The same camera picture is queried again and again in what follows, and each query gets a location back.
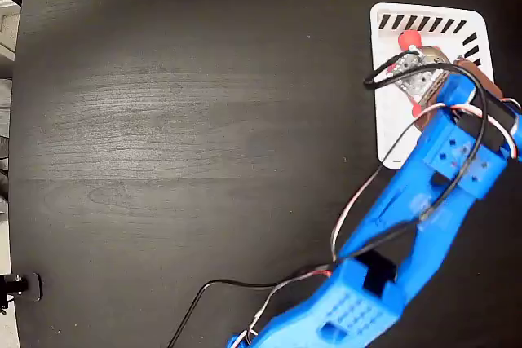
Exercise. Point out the white plastic basket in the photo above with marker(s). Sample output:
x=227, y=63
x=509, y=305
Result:
x=387, y=128

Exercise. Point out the red turtle toy gold shell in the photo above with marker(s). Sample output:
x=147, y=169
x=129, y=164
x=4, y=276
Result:
x=409, y=39

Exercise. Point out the silver camera circuit board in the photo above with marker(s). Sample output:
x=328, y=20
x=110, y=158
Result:
x=412, y=75

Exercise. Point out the black table clamp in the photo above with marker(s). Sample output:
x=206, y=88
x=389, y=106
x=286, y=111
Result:
x=22, y=285

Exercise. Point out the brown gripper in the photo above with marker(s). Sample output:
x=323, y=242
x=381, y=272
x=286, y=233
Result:
x=409, y=41

